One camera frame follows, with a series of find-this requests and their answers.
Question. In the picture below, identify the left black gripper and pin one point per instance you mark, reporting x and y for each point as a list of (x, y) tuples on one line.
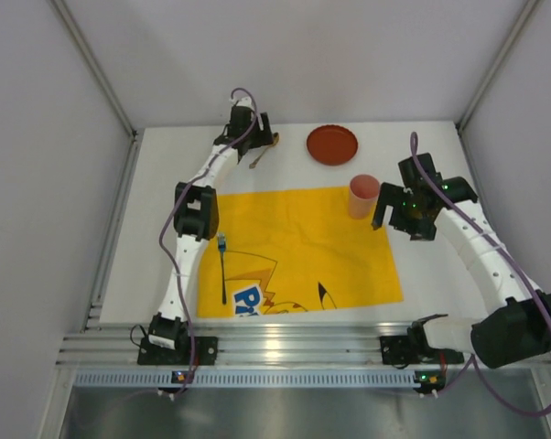
[(255, 137)]

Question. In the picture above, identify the pink plastic cup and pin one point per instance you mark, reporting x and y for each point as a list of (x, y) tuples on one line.
[(363, 192)]

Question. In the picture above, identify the left aluminium corner post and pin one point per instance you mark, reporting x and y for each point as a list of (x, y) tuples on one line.
[(82, 45)]

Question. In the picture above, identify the red round plate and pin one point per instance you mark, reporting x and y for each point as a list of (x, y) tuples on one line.
[(332, 144)]

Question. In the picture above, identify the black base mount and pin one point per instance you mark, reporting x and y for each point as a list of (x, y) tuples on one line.
[(206, 351), (403, 351)]

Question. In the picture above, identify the right aluminium corner post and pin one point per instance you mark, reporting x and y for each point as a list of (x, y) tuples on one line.
[(512, 37)]

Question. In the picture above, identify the yellow printed cloth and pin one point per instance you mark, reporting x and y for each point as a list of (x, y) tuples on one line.
[(295, 251)]

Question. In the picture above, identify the perforated grey cable duct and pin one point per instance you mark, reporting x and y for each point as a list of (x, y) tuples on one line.
[(257, 378)]

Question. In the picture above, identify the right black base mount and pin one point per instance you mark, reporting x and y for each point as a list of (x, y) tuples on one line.
[(403, 351)]

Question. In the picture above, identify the gold metal spoon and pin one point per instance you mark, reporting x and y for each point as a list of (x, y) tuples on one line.
[(262, 153)]

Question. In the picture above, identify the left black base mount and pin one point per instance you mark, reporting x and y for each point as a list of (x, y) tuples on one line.
[(206, 351)]

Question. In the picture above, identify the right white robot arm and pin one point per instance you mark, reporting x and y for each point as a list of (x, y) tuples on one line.
[(514, 328)]

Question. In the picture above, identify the aluminium mounting rail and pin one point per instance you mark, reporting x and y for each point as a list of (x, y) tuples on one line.
[(263, 345)]

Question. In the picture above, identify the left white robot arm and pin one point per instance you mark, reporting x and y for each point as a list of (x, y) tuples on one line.
[(194, 219)]

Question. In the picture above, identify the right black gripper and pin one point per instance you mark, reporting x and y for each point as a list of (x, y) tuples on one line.
[(395, 201)]

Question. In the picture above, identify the aluminium corner post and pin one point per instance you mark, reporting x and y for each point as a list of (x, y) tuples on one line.
[(82, 45), (512, 37)]

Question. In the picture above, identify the blue plastic fork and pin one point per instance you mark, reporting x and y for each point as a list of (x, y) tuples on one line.
[(221, 243)]

